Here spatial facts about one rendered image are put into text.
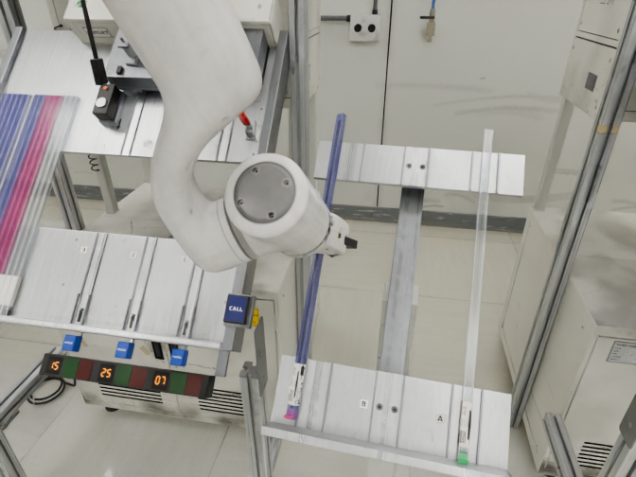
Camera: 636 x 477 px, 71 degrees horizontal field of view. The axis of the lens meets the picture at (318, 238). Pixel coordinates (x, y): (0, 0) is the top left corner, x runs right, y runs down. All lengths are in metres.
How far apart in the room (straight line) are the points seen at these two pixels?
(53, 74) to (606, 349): 1.47
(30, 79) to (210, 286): 0.71
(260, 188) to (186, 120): 0.09
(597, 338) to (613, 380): 0.14
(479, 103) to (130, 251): 2.07
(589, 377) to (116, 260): 1.13
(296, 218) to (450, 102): 2.23
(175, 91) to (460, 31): 2.24
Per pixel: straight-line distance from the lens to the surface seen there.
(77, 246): 1.04
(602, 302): 1.30
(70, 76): 1.27
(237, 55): 0.39
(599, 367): 1.30
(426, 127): 2.63
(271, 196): 0.42
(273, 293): 1.15
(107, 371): 0.96
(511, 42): 2.60
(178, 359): 0.88
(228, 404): 1.50
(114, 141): 1.11
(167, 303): 0.91
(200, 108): 0.39
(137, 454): 1.67
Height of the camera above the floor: 1.29
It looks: 30 degrees down
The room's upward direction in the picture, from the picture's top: straight up
